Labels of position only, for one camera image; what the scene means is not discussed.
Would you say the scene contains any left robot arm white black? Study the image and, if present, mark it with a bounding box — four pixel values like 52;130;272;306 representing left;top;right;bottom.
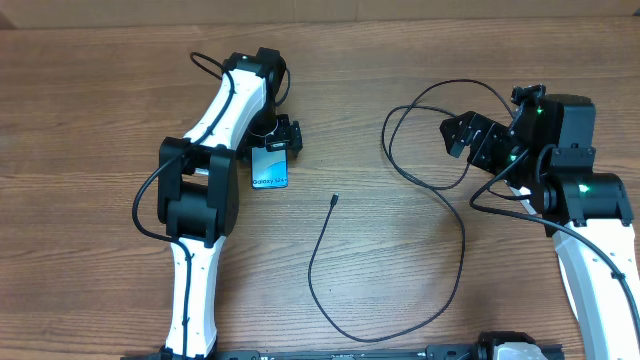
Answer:
157;48;303;359

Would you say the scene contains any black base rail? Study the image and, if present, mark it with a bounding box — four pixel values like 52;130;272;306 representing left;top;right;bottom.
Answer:
119;330;566;360

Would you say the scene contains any white power strip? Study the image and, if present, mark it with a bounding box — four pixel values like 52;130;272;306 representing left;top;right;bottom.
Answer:
510;187;531;201

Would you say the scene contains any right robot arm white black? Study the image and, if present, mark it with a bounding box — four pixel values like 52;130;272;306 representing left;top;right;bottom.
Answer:
440;85;639;359

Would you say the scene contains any blue-screen Samsung Galaxy smartphone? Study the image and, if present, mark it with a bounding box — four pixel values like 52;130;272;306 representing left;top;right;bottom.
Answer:
251;148;288;190

